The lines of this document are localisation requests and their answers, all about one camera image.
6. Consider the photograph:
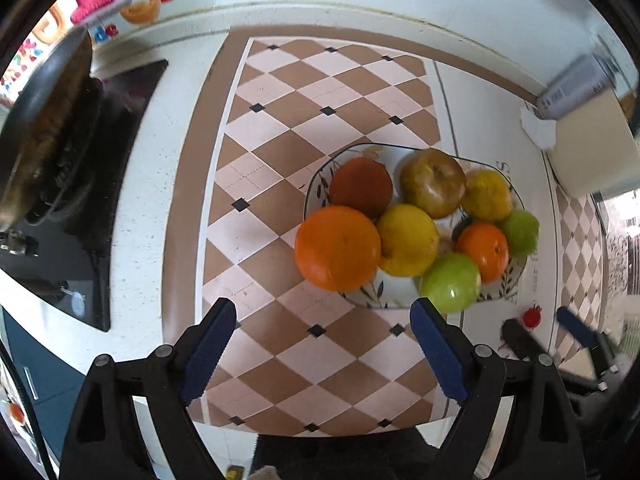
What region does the yellow pear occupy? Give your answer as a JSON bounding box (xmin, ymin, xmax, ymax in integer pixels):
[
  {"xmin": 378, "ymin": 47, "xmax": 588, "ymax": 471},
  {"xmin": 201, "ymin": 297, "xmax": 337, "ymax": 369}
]
[{"xmin": 460, "ymin": 169, "xmax": 514, "ymax": 222}]

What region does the reddish brown apple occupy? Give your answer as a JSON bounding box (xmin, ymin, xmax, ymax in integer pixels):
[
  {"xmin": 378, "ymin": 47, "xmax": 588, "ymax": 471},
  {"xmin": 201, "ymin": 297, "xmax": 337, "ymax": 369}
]
[{"xmin": 328, "ymin": 157, "xmax": 394, "ymax": 221}]

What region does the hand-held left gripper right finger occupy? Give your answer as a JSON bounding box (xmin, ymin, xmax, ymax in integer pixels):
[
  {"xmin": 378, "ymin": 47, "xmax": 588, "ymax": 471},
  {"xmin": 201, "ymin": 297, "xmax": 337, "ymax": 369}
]
[{"xmin": 410, "ymin": 298, "xmax": 586, "ymax": 480}]

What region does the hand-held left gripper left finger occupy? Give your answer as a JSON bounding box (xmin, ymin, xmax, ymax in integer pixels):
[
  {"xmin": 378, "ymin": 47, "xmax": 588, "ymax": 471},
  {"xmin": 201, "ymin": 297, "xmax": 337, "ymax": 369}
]
[{"xmin": 59, "ymin": 298, "xmax": 237, "ymax": 480}]

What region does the floral ceramic plate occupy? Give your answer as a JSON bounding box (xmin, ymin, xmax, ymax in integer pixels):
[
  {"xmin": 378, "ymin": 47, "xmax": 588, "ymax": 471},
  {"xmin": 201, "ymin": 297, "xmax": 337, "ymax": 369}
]
[{"xmin": 303, "ymin": 143, "xmax": 528, "ymax": 311}]

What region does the glass sliding door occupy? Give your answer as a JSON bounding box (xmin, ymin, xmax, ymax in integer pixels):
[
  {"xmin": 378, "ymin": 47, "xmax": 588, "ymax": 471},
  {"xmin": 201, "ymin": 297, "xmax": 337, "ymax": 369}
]
[{"xmin": 597, "ymin": 187, "xmax": 640, "ymax": 331}]

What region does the yellow lemon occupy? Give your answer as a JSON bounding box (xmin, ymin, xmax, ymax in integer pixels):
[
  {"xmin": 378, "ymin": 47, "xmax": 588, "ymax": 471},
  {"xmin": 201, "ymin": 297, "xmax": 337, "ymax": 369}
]
[{"xmin": 376, "ymin": 203, "xmax": 441, "ymax": 278}]

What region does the black frying pan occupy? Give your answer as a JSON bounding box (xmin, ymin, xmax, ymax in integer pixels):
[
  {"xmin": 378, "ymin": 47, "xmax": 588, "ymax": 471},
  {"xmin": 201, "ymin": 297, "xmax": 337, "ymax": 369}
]
[{"xmin": 0, "ymin": 25, "xmax": 96, "ymax": 231}]

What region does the white crumpled tissue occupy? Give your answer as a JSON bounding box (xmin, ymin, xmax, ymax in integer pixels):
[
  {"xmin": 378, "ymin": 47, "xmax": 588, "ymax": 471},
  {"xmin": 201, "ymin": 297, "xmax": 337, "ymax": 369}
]
[{"xmin": 520, "ymin": 105, "xmax": 557, "ymax": 151}]

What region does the silver can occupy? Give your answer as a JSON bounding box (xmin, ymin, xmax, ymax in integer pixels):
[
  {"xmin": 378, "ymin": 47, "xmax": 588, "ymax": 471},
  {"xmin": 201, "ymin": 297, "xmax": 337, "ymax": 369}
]
[{"xmin": 536, "ymin": 54, "xmax": 618, "ymax": 120}]

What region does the brown checkered table cloth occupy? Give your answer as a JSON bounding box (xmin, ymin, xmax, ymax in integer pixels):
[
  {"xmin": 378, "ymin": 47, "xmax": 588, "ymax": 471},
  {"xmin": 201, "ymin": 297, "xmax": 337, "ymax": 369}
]
[{"xmin": 161, "ymin": 30, "xmax": 608, "ymax": 436}]

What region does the brownish green apple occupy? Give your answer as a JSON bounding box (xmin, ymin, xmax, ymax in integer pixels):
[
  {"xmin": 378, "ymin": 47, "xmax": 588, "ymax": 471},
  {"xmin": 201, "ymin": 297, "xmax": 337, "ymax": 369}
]
[{"xmin": 399, "ymin": 148, "xmax": 467, "ymax": 220}]

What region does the black gas stove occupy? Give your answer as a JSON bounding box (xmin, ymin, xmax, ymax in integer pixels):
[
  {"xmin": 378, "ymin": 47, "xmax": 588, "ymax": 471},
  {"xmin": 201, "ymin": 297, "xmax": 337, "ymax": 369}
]
[{"xmin": 0, "ymin": 59, "xmax": 169, "ymax": 333}]

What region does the orange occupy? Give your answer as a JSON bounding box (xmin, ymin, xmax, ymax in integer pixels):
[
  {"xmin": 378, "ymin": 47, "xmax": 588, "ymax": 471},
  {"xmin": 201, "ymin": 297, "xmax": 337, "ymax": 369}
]
[
  {"xmin": 455, "ymin": 221, "xmax": 510, "ymax": 284},
  {"xmin": 294, "ymin": 205, "xmax": 382, "ymax": 292}
]

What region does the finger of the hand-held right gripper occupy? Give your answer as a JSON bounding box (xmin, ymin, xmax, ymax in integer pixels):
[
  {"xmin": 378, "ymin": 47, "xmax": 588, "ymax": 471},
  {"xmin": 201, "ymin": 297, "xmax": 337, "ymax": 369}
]
[
  {"xmin": 556, "ymin": 306, "xmax": 608, "ymax": 356},
  {"xmin": 501, "ymin": 319, "xmax": 543, "ymax": 361}
]

